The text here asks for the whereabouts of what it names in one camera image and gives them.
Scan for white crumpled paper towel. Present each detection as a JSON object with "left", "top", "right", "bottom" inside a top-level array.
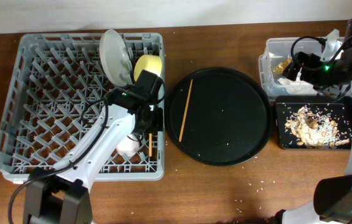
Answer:
[{"left": 278, "top": 78, "right": 316, "bottom": 95}]

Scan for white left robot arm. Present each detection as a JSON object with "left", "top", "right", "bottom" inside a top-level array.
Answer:
[{"left": 7, "top": 70, "right": 165, "bottom": 223}]

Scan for clear plastic bin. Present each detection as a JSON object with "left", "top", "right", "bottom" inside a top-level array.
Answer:
[{"left": 259, "top": 37, "right": 323, "bottom": 100}]

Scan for pink plastic cup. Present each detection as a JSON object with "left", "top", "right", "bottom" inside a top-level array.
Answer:
[{"left": 116, "top": 134, "right": 140, "bottom": 157}]

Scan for black rectangular tray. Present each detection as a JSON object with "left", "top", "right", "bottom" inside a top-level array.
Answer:
[{"left": 274, "top": 96, "right": 352, "bottom": 150}]

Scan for round black tray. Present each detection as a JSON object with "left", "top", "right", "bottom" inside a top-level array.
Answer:
[{"left": 164, "top": 67, "right": 273, "bottom": 166}]

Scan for yellow bowl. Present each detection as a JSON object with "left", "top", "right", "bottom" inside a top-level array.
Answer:
[{"left": 133, "top": 55, "right": 163, "bottom": 81}]

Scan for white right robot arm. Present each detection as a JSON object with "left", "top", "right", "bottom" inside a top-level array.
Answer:
[{"left": 269, "top": 19, "right": 352, "bottom": 224}]

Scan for food scraps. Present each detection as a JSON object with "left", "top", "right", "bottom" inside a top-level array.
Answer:
[{"left": 281, "top": 105, "right": 352, "bottom": 149}]

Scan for brown Nescafe Gold wrapper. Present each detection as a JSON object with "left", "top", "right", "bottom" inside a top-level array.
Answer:
[{"left": 272, "top": 58, "right": 292, "bottom": 75}]

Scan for white round plate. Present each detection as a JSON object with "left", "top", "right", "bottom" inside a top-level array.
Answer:
[{"left": 99, "top": 29, "right": 132, "bottom": 87}]

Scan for grey dishwasher rack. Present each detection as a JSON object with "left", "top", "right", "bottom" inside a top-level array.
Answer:
[{"left": 0, "top": 32, "right": 166, "bottom": 182}]

